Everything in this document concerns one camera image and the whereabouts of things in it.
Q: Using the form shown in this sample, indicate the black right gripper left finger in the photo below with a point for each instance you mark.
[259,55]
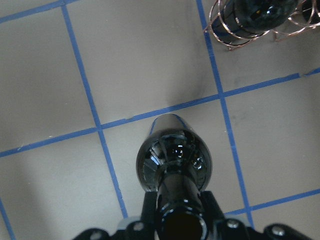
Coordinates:
[148,213]

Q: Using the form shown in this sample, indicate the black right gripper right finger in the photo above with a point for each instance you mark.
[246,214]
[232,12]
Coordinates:
[212,210]

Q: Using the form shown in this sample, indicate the dark wine bottle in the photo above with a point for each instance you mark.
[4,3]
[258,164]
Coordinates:
[247,18]
[175,163]
[311,11]

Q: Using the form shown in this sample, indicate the copper wire wine basket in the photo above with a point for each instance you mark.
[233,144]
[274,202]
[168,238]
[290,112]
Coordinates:
[294,25]

